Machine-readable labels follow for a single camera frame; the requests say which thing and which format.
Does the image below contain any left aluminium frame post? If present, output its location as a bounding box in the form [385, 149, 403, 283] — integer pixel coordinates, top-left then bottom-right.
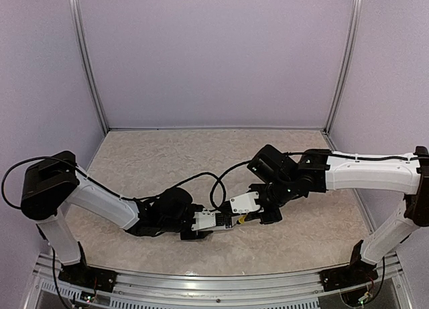
[68, 0, 110, 135]

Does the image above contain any white remote control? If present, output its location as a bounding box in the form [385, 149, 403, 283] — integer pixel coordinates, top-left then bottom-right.
[211, 212, 235, 233]

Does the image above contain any yellow handled screwdriver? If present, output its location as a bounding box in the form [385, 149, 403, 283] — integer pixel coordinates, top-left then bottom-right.
[237, 215, 247, 225]

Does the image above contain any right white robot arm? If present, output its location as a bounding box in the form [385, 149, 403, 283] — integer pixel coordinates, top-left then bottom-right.
[247, 145, 428, 285]

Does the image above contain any aluminium frame post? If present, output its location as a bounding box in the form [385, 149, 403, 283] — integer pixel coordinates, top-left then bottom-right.
[68, 0, 110, 135]
[324, 0, 363, 137]

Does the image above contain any right aluminium frame post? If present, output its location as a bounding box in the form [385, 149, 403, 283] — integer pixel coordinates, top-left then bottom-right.
[324, 0, 363, 137]

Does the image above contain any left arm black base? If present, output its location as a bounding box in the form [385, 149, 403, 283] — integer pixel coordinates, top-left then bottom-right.
[58, 242, 118, 293]

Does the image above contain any front aluminium rail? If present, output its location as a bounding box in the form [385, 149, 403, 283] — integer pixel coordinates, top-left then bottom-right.
[23, 254, 414, 308]

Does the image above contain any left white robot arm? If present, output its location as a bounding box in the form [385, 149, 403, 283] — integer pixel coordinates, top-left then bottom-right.
[21, 151, 215, 286]

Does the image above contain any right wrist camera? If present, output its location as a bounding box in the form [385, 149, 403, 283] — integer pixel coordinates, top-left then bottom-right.
[230, 144, 296, 218]

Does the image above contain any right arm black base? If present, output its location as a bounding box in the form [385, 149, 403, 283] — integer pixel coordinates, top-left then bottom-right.
[319, 240, 378, 292]

